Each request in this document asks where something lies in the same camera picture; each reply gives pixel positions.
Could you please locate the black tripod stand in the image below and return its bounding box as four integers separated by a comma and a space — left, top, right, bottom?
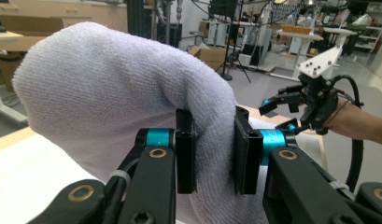
215, 0, 252, 84

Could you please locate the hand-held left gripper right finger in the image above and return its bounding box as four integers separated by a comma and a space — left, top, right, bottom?
233, 105, 298, 197

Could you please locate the white grid mat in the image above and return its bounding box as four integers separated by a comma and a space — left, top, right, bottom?
0, 117, 325, 224

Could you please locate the black metal frame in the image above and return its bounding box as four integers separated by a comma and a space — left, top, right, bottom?
126, 0, 155, 36

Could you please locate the light wooden cabinet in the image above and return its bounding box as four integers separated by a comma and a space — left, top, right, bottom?
0, 0, 129, 52

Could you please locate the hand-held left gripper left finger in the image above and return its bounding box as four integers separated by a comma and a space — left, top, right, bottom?
135, 107, 199, 195

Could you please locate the lilac patterned towel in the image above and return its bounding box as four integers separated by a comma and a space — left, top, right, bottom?
11, 21, 270, 224

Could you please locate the white shelf rack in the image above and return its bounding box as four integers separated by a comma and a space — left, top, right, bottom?
355, 3, 382, 52

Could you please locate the open cardboard box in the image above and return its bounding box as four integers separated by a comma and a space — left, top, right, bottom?
188, 44, 228, 75

